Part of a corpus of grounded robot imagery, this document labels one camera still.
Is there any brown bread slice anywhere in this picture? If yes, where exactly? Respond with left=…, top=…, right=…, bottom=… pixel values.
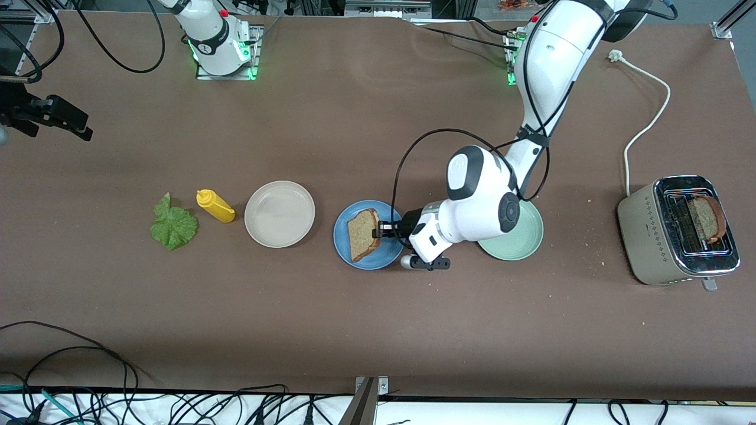
left=688, top=195, right=727, bottom=244
left=347, top=208, right=383, bottom=263

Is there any green lettuce leaf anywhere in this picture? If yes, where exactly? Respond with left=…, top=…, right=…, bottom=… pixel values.
left=150, top=192, right=199, bottom=251

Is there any yellow mustard squeeze bottle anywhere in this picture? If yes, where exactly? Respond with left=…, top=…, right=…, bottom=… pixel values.
left=196, top=189, right=236, bottom=224

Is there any blue round plate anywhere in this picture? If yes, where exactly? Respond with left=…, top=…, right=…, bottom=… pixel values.
left=333, top=200, right=407, bottom=271

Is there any beige round plate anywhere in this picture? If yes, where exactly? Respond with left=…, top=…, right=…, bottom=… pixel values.
left=244, top=181, right=316, bottom=249

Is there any pale green round plate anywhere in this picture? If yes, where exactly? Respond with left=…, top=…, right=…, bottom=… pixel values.
left=477, top=200, right=545, bottom=261

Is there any grey metal box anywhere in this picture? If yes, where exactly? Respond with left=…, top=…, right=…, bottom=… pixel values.
left=344, top=0, right=433, bottom=18

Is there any beige chrome toaster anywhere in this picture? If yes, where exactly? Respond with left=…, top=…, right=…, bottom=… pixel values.
left=617, top=175, right=741, bottom=292

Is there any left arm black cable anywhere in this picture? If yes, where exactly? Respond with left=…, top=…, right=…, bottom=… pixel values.
left=390, top=0, right=677, bottom=228

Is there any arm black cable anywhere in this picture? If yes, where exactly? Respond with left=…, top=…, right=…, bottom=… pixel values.
left=71, top=0, right=167, bottom=75
left=390, top=0, right=677, bottom=228

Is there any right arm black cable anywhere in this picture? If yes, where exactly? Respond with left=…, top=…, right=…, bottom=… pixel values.
left=71, top=0, right=167, bottom=75

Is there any aluminium frame profile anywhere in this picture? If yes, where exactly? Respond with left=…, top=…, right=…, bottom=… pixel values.
left=711, top=0, right=756, bottom=40
left=0, top=6, right=60, bottom=25

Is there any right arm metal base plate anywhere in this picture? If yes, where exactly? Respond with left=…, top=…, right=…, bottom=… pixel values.
left=196, top=24, right=263, bottom=80

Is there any metal table edge bracket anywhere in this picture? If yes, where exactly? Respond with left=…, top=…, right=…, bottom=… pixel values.
left=340, top=376, right=390, bottom=425

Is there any thin black base cable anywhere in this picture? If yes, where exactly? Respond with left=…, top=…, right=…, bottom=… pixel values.
left=421, top=17, right=520, bottom=53

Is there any black looped cable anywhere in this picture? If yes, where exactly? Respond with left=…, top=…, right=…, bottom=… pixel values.
left=0, top=321, right=139, bottom=402

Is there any white toaster power cord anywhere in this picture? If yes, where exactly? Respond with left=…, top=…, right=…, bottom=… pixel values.
left=608, top=50, right=672, bottom=197

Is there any teal cable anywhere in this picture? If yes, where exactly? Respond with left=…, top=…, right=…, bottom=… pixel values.
left=0, top=385, right=80, bottom=425

